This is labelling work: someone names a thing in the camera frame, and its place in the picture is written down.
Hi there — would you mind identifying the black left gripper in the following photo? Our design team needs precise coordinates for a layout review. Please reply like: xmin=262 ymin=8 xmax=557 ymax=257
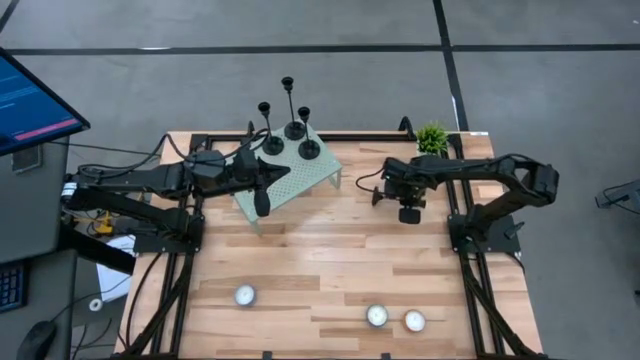
xmin=227 ymin=148 xmax=292 ymax=218

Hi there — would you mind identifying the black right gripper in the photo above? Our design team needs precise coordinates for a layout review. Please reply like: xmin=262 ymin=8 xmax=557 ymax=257
xmin=372 ymin=172 xmax=429 ymax=225

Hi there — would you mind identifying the tall black candlestick holder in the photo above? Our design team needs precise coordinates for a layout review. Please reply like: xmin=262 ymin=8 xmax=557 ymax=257
xmin=280 ymin=75 xmax=307 ymax=142

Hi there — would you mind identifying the white tealight candle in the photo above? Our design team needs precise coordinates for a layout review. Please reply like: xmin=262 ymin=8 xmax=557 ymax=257
xmin=403 ymin=308 xmax=427 ymax=333
xmin=234 ymin=284 xmax=257 ymax=308

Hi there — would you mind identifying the candle in blue patterned jar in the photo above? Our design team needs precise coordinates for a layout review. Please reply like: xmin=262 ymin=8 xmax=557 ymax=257
xmin=365 ymin=303 xmax=390 ymax=328

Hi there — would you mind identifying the green perforated metal shelf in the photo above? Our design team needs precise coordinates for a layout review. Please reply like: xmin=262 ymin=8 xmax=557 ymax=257
xmin=215 ymin=116 xmax=344 ymax=236

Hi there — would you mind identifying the green plant in white pot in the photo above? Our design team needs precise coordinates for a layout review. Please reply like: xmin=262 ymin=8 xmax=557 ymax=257
xmin=414 ymin=119 xmax=451 ymax=157

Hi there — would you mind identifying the yellow clamp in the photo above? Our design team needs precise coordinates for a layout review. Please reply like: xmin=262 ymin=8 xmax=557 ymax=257
xmin=60 ymin=198 xmax=119 ymax=237

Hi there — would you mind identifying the black desk beam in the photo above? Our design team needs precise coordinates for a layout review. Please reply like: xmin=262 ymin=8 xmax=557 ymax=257
xmin=58 ymin=223 xmax=137 ymax=276

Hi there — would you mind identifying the white paper sheet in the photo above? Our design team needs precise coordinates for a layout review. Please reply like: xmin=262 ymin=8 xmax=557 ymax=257
xmin=95 ymin=233 xmax=139 ymax=304

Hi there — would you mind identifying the grey desk cabinet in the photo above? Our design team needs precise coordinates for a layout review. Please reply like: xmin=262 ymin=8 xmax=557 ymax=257
xmin=0 ymin=135 xmax=70 ymax=265

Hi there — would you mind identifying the computer monitor with blue screen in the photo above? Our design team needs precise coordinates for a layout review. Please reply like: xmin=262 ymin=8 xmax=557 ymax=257
xmin=0 ymin=47 xmax=92 ymax=157

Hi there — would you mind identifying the black keyboard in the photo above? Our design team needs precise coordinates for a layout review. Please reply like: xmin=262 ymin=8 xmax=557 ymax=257
xmin=0 ymin=259 xmax=29 ymax=315

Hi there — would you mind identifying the black computer mouse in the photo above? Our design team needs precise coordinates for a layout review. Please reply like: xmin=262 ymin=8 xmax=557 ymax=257
xmin=16 ymin=319 xmax=59 ymax=360

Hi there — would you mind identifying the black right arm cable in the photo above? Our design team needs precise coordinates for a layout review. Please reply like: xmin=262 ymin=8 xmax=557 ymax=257
xmin=355 ymin=167 xmax=389 ymax=195

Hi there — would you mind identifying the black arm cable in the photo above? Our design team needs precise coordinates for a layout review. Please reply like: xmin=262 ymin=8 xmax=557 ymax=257
xmin=74 ymin=127 xmax=271 ymax=176
xmin=355 ymin=167 xmax=389 ymax=195

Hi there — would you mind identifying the black aluminium table frame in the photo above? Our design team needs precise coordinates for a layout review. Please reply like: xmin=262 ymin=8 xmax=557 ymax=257
xmin=112 ymin=115 xmax=551 ymax=360

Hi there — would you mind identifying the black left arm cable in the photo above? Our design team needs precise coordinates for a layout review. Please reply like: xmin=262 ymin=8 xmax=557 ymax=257
xmin=74 ymin=127 xmax=271 ymax=176

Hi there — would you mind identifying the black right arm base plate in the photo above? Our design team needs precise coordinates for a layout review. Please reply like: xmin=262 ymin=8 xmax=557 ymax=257
xmin=448 ymin=212 xmax=526 ymax=255

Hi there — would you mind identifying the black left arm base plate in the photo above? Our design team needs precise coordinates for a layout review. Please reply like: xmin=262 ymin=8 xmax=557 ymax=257
xmin=132 ymin=214 xmax=205 ymax=255

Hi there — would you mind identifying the black floor cable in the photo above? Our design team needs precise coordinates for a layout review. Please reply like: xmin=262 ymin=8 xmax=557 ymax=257
xmin=123 ymin=252 xmax=165 ymax=349

